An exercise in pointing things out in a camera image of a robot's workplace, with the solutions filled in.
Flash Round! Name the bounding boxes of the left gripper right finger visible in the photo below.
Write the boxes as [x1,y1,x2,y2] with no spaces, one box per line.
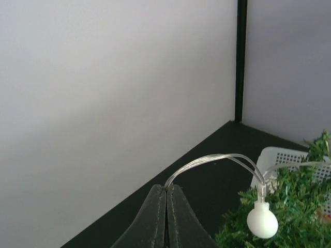
[166,184,218,248]

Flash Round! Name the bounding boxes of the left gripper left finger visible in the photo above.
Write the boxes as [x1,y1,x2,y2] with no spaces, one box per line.
[112,184,166,248]

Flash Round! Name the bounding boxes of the white ball string lights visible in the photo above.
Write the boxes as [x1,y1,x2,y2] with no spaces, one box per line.
[164,153,330,239]

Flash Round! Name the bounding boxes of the white plastic perforated basket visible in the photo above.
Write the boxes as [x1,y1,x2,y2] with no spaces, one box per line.
[257,147,330,194]

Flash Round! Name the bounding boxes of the small green christmas tree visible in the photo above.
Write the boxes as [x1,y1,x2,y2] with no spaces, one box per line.
[215,131,330,247]

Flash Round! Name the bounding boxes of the right black frame post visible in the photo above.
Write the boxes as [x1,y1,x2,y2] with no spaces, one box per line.
[234,0,248,123]

